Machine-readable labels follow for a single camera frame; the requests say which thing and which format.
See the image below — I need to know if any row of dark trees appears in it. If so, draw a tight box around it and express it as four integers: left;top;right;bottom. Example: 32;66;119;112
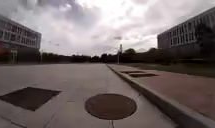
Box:
0;23;215;65

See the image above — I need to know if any dark rectangular ground grate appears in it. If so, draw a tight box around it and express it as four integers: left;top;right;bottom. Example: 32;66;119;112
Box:
120;69;146;75
128;72;160;79

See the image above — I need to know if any grey concrete slab pavement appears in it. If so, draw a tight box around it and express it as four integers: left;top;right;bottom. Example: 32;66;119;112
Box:
0;63;178;128

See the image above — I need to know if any round rusty manhole cover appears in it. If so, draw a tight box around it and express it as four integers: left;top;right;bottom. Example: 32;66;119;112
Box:
84;93;138;121

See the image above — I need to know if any grey concrete kerb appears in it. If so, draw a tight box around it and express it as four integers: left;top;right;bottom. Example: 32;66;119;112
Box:
105;63;215;128

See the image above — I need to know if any square dark metal ground grate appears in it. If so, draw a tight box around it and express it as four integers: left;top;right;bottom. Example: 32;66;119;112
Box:
0;86;62;112

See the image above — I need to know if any reddish brick paved strip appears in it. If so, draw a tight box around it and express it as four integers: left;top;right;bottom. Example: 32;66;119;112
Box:
109;63;215;122

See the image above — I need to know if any pale building with window grid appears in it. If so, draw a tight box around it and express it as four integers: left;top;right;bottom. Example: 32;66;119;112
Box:
156;4;215;52

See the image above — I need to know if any grey building with window rows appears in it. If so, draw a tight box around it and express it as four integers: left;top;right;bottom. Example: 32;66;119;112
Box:
0;12;43;64

